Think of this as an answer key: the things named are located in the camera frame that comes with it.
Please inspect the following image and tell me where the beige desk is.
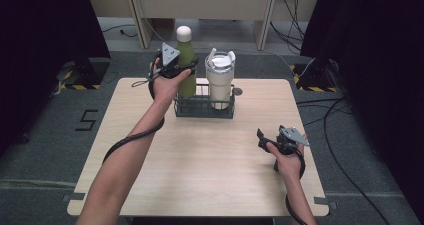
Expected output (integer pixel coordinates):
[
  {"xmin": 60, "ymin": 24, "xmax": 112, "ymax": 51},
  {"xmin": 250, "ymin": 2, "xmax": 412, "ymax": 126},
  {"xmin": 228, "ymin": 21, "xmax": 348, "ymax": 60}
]
[{"xmin": 84, "ymin": 0, "xmax": 323, "ymax": 51}]

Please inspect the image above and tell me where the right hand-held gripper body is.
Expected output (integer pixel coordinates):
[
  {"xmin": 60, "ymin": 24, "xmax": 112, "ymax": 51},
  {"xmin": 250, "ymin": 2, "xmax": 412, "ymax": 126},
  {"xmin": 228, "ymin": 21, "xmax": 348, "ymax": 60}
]
[{"xmin": 274, "ymin": 124, "xmax": 311, "ymax": 157}]

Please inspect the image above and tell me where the black curtain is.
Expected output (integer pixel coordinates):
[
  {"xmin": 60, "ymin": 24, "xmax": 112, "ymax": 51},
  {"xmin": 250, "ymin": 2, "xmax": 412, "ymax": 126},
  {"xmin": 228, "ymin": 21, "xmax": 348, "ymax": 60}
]
[
  {"xmin": 299, "ymin": 0, "xmax": 424, "ymax": 216},
  {"xmin": 0, "ymin": 0, "xmax": 112, "ymax": 157}
]

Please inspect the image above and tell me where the dark wire basket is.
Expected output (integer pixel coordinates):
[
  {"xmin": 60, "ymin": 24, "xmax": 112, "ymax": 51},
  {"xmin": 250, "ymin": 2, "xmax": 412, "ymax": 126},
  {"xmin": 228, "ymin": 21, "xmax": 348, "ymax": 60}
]
[{"xmin": 173, "ymin": 83, "xmax": 237, "ymax": 120}]

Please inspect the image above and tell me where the long black floor cable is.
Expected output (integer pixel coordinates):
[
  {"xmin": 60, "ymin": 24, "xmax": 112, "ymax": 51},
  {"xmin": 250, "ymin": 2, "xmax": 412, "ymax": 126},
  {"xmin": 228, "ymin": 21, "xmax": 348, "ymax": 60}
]
[{"xmin": 322, "ymin": 97, "xmax": 392, "ymax": 225}]

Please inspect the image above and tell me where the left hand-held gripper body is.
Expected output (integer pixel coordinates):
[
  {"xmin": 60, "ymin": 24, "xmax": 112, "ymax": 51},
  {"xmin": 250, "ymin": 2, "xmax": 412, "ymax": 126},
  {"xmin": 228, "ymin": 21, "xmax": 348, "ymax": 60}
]
[{"xmin": 155, "ymin": 42, "xmax": 188, "ymax": 80}]

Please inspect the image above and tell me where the stand base with striped tape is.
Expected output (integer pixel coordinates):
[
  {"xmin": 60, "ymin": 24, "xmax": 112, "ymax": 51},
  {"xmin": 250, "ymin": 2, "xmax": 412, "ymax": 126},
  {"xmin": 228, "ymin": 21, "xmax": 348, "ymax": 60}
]
[
  {"xmin": 289, "ymin": 57, "xmax": 340, "ymax": 94},
  {"xmin": 55, "ymin": 57, "xmax": 112, "ymax": 91}
]

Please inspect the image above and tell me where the grey floor tape piece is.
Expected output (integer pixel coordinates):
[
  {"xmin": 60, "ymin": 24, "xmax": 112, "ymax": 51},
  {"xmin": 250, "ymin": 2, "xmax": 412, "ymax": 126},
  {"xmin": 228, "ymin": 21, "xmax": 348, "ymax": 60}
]
[
  {"xmin": 61, "ymin": 192, "xmax": 87, "ymax": 203},
  {"xmin": 314, "ymin": 196, "xmax": 338, "ymax": 211}
]

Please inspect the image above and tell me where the right hand-held gripper cable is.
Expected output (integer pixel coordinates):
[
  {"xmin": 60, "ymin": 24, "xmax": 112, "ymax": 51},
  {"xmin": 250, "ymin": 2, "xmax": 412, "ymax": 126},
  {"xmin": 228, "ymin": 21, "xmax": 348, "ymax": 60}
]
[{"xmin": 273, "ymin": 147, "xmax": 310, "ymax": 225}]

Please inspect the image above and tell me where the black cable with plug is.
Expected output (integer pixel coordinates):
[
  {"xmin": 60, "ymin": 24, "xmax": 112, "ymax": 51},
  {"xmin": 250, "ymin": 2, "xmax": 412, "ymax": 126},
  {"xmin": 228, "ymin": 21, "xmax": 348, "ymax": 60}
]
[{"xmin": 100, "ymin": 23, "xmax": 139, "ymax": 39}]

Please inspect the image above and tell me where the left hand-held gripper cable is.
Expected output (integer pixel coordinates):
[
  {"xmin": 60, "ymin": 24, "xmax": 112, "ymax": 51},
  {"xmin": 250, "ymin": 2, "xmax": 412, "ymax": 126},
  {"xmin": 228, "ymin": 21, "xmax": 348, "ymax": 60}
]
[{"xmin": 101, "ymin": 52, "xmax": 167, "ymax": 166}]

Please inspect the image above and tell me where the hand-held gripper cable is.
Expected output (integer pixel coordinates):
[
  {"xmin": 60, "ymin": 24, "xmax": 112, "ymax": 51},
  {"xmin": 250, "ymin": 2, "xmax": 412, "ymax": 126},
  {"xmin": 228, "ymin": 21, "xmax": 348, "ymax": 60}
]
[
  {"xmin": 101, "ymin": 52, "xmax": 167, "ymax": 166},
  {"xmin": 273, "ymin": 147, "xmax": 310, "ymax": 225}
]

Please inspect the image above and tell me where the white tumbler with lid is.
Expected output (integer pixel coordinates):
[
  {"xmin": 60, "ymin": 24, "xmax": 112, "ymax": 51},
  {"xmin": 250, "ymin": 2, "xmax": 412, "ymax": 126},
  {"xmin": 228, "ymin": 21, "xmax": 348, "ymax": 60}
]
[{"xmin": 204, "ymin": 47, "xmax": 237, "ymax": 111}]

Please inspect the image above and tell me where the black cable bundle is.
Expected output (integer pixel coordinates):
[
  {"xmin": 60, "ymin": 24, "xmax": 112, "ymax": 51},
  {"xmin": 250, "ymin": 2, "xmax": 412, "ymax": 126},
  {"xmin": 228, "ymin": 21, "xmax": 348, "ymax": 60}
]
[{"xmin": 269, "ymin": 0, "xmax": 307, "ymax": 53}]

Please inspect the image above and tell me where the person's left hand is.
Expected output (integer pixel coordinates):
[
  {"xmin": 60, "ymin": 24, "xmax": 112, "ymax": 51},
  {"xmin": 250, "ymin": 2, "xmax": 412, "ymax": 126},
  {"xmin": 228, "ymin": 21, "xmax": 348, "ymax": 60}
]
[{"xmin": 148, "ymin": 57, "xmax": 193, "ymax": 103}]

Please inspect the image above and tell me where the green bottle with white cap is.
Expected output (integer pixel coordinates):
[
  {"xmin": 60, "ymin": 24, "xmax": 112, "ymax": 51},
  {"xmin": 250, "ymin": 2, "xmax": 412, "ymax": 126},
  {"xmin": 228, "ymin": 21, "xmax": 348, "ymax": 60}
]
[{"xmin": 175, "ymin": 25, "xmax": 198, "ymax": 99}]

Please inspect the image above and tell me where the person's right hand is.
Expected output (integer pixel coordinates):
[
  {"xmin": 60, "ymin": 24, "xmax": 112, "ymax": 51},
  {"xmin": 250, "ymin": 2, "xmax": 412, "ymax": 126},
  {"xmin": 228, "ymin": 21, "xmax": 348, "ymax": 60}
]
[{"xmin": 265, "ymin": 132, "xmax": 307, "ymax": 182}]

